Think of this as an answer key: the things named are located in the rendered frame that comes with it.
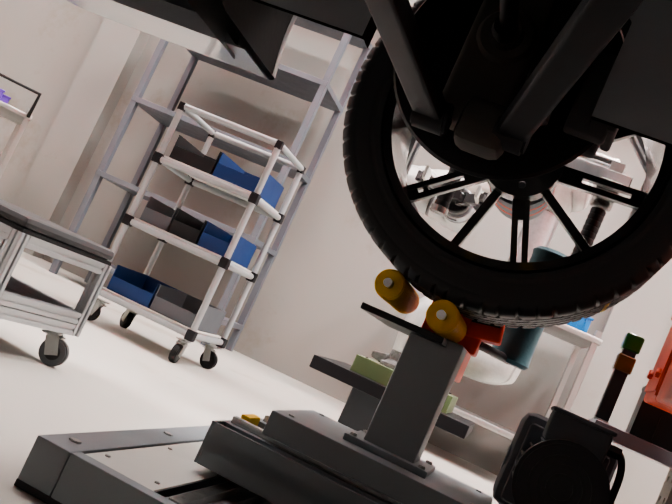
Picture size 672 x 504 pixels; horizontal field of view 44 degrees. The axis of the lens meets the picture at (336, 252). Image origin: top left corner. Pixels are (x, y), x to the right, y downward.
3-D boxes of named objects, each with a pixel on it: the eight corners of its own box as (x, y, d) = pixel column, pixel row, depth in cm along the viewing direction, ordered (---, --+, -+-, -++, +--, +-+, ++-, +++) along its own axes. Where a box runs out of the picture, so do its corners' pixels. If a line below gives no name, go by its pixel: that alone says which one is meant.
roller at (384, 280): (366, 290, 153) (379, 261, 153) (389, 308, 181) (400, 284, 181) (395, 303, 151) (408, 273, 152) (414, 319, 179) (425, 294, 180)
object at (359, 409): (309, 440, 297) (344, 361, 300) (440, 504, 285) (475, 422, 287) (272, 447, 249) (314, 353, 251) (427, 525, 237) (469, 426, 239)
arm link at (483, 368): (447, 371, 274) (510, 399, 267) (442, 362, 259) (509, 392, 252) (538, 166, 288) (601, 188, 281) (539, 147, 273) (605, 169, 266)
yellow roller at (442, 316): (418, 323, 143) (432, 292, 143) (434, 337, 171) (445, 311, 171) (450, 337, 141) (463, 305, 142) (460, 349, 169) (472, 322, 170)
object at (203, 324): (71, 314, 347) (175, 97, 355) (117, 324, 388) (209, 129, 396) (180, 368, 333) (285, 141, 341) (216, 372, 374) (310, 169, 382)
